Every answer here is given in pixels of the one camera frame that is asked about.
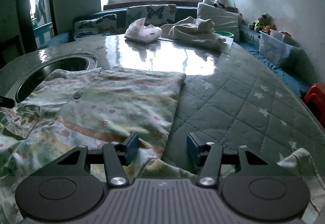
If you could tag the butterfly cushion left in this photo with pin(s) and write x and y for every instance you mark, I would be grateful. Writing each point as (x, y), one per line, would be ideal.
(104, 25)

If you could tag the cream folded garment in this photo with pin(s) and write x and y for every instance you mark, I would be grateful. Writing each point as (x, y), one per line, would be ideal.
(196, 32)

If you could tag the patterned children's garment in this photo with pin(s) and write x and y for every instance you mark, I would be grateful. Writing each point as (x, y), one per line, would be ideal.
(96, 112)

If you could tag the green plush toy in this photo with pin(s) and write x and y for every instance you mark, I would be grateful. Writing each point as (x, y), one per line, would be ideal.
(263, 24)

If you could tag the butterfly cushion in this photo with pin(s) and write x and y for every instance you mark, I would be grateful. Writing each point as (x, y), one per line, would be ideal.
(156, 15)
(104, 25)

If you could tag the white plain pillow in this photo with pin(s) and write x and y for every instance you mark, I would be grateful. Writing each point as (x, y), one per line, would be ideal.
(223, 20)

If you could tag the translucent storage box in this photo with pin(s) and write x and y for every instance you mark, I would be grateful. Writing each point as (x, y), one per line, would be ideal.
(279, 53)

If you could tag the red plastic stool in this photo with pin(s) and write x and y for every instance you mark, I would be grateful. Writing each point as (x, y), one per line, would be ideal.
(315, 101)

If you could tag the green plastic bowl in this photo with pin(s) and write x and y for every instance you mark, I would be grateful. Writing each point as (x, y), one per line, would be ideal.
(224, 33)

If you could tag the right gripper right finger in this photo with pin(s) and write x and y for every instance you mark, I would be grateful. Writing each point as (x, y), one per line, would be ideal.
(208, 157)

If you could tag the black white plush toy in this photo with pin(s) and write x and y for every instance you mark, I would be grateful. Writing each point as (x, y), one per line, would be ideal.
(215, 3)

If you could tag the butterfly cushion centre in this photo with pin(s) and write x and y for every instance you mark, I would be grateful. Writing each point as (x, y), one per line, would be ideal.
(156, 15)

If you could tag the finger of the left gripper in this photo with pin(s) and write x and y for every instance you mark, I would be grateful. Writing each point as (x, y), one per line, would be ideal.
(6, 102)

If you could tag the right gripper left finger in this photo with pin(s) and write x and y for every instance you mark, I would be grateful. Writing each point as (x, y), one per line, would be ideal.
(116, 155)

